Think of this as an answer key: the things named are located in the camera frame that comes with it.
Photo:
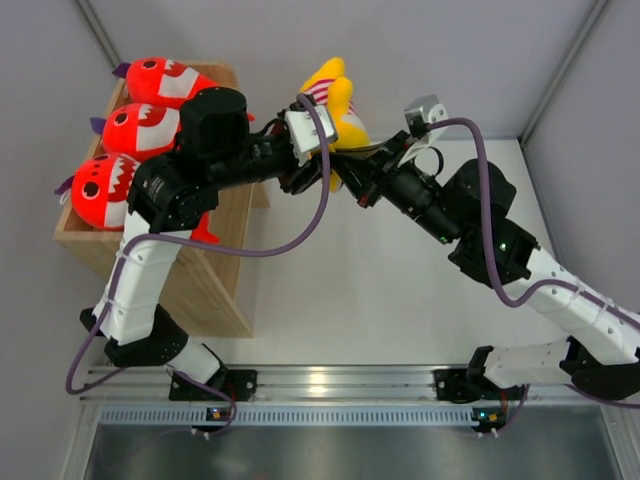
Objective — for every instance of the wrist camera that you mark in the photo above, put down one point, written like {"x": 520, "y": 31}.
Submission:
{"x": 420, "y": 115}
{"x": 304, "y": 134}

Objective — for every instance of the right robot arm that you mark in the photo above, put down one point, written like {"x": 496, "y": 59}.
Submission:
{"x": 599, "y": 353}

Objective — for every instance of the grey slotted cable duct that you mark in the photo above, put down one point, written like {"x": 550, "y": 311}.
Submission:
{"x": 271, "y": 415}

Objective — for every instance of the aluminium corner post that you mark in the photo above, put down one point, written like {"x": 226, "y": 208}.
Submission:
{"x": 570, "y": 56}
{"x": 97, "y": 32}

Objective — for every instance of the left aluminium corner post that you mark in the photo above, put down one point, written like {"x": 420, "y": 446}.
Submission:
{"x": 97, "y": 32}

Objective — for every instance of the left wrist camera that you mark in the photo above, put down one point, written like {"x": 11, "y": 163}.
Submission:
{"x": 304, "y": 134}

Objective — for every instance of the right aluminium corner post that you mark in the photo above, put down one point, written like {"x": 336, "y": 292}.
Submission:
{"x": 570, "y": 56}

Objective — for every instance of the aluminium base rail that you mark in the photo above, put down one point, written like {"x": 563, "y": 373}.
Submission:
{"x": 286, "y": 383}

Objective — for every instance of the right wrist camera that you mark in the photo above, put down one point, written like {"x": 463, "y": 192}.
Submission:
{"x": 420, "y": 115}

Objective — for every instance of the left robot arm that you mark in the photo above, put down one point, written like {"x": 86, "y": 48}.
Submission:
{"x": 213, "y": 151}

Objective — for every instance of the red shark plush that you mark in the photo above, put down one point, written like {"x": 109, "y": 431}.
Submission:
{"x": 161, "y": 81}
{"x": 100, "y": 192}
{"x": 139, "y": 130}

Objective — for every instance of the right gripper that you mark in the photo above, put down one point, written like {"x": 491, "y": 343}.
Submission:
{"x": 365, "y": 169}

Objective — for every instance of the yellow bear plush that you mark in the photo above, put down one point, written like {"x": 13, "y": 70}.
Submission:
{"x": 329, "y": 86}

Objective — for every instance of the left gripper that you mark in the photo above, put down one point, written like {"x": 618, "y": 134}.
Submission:
{"x": 298, "y": 179}

